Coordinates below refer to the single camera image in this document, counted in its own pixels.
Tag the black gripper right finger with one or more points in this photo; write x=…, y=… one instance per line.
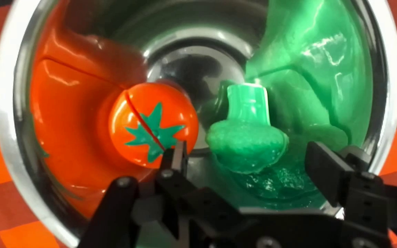
x=330, y=173

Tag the silver metal bowl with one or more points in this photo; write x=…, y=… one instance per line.
x=93, y=60

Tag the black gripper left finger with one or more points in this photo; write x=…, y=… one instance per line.
x=177, y=161

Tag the orange toy tomato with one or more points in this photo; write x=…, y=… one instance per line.
x=148, y=125

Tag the green toy vegetable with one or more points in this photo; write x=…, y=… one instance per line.
x=249, y=133

